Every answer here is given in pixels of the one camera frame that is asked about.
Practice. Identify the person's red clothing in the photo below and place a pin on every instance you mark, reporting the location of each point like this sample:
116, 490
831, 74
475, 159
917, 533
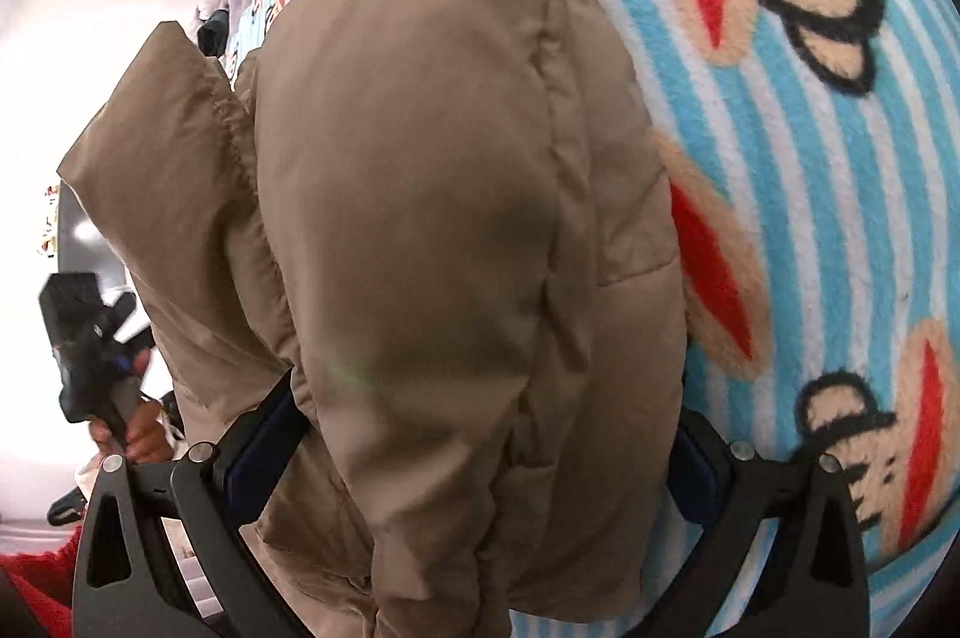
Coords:
37, 585

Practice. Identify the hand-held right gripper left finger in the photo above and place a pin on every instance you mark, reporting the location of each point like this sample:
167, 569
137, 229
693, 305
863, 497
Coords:
255, 450

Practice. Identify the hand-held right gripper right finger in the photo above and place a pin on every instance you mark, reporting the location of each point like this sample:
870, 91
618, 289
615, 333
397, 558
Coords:
686, 473

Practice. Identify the monkey print striped blanket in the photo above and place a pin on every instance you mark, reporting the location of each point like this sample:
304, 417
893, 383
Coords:
825, 195

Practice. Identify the brown puffer jacket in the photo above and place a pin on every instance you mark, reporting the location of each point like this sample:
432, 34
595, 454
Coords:
450, 195

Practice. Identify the grey furniture panel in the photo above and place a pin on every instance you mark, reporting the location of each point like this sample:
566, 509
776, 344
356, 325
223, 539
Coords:
86, 233

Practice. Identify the dark teal garment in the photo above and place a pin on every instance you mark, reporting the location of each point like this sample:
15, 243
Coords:
214, 30

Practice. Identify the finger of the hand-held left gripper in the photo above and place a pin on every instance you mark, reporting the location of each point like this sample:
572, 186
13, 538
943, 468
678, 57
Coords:
133, 349

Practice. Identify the person's left hand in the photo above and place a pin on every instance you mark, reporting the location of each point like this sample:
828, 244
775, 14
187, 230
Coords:
146, 439

